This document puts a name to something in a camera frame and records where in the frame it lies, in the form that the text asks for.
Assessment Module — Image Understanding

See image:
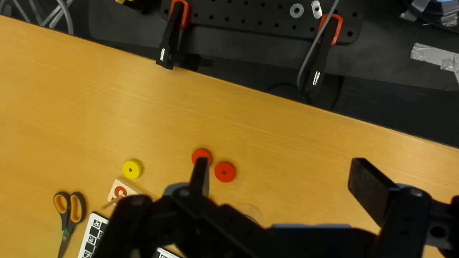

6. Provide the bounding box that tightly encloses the small white metal tab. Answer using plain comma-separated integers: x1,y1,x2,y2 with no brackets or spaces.
309,0,325,20

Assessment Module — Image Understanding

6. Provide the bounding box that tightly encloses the wooden number peg board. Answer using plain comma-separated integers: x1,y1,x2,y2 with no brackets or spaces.
104,176,155,207

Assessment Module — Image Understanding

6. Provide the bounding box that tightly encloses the silver metal washer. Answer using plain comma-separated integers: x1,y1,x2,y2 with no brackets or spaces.
289,1,306,18

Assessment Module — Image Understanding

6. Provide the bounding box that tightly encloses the gray duct tape strip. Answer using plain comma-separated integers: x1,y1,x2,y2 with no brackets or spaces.
409,41,459,83

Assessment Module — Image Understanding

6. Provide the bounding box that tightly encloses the yellow ring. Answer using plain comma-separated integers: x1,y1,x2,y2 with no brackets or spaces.
121,157,145,182

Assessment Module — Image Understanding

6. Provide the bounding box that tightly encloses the black orange bar clamp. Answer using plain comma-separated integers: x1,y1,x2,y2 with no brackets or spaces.
155,0,193,70
296,13,346,91

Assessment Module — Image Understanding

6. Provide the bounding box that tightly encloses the orange ring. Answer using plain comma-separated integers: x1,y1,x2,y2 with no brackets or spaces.
213,160,239,183
191,146,214,166

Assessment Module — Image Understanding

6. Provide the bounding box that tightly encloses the gray cable bundle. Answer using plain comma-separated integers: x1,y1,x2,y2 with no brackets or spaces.
28,0,78,34

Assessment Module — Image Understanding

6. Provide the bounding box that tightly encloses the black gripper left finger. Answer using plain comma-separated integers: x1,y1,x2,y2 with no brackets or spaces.
95,156,279,258

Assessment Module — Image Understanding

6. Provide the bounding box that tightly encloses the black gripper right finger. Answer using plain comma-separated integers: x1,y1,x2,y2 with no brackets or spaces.
348,156,459,258

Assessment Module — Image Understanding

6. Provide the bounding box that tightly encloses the black white checkerboard calibration board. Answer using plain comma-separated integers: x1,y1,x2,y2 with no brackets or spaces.
76,210,183,258

